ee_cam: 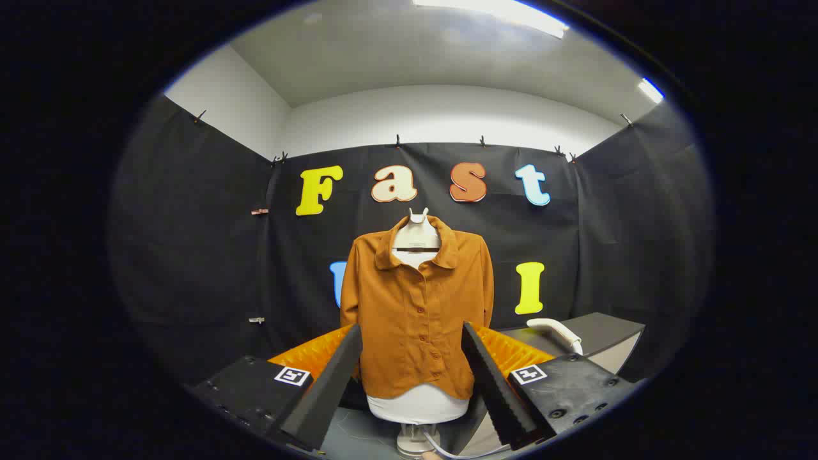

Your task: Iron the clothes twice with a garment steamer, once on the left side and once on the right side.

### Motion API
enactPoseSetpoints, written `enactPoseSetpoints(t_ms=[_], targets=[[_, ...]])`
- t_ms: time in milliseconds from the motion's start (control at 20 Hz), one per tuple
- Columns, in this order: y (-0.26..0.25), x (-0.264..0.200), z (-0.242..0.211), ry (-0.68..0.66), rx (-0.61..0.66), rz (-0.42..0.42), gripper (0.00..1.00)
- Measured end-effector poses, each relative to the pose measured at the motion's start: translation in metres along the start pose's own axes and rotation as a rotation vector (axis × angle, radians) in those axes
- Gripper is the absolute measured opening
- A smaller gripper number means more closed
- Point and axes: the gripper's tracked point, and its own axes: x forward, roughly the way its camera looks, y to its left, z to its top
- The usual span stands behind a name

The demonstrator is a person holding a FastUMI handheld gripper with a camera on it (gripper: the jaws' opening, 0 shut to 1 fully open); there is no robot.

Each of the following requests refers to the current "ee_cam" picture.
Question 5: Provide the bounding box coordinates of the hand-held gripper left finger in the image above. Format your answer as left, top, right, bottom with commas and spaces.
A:
185, 323, 364, 456

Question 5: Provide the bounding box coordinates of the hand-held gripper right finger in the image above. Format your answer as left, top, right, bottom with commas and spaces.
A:
461, 321, 640, 451

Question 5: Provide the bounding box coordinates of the white garment steamer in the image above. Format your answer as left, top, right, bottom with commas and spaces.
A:
526, 318, 584, 356

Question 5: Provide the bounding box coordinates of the orange button-up shirt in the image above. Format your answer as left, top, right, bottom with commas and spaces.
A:
339, 215, 495, 401

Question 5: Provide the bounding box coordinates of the white mannequin torso stand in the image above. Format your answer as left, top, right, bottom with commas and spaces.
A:
366, 207, 470, 458

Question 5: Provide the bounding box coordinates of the grey table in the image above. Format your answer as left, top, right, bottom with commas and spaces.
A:
498, 312, 646, 379

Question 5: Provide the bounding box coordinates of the black backdrop cloth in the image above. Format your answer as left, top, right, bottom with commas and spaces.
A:
109, 96, 713, 410

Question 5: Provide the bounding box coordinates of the row of black cloth clips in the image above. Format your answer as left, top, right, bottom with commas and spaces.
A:
194, 110, 635, 167

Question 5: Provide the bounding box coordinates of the long ceiling light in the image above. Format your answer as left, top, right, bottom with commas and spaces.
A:
412, 0, 569, 39

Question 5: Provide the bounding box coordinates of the white steamer hose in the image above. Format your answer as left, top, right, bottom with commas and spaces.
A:
423, 432, 512, 460

